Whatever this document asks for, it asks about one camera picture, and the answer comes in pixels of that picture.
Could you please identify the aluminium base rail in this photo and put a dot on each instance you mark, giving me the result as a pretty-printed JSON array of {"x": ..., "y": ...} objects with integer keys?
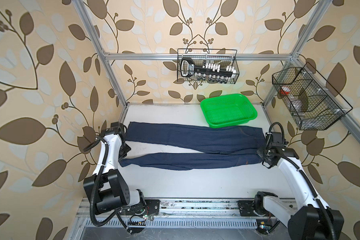
[{"x": 185, "y": 219}]

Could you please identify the aluminium frame structure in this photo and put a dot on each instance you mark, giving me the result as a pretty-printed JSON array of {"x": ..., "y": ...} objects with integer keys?
[{"x": 291, "y": 59}]

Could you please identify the black wire basket wall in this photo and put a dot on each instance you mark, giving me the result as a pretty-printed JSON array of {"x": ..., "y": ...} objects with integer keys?
[
  {"x": 223, "y": 57},
  {"x": 323, "y": 105}
]

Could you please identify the red capped clear bottle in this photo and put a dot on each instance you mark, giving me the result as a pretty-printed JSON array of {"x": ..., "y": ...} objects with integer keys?
[{"x": 292, "y": 102}]

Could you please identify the dark blue denim trousers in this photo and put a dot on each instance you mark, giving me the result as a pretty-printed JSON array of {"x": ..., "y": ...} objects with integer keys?
[{"x": 213, "y": 148}]

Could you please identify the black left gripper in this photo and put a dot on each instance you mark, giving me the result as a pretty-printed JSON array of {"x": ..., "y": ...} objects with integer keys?
[{"x": 126, "y": 149}]

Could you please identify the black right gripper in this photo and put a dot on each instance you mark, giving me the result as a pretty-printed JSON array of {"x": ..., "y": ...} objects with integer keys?
[{"x": 259, "y": 152}]

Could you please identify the green perforated plastic basket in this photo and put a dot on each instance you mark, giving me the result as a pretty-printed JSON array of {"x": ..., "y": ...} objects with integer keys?
[{"x": 228, "y": 110}]

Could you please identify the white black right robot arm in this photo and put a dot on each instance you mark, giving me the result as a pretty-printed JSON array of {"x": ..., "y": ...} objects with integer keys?
[{"x": 313, "y": 219}]

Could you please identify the black handheld tool in basket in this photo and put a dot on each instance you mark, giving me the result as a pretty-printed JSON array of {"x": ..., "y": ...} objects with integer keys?
[{"x": 188, "y": 68}]

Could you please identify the black wire basket back wall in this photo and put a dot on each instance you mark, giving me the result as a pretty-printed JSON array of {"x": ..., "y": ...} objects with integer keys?
[{"x": 223, "y": 57}]

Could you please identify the black wire basket right wall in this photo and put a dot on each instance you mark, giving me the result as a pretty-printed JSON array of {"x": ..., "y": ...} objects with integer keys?
[{"x": 323, "y": 105}]

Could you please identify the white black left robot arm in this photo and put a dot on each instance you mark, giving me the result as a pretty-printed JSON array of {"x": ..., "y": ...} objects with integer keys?
[{"x": 106, "y": 189}]

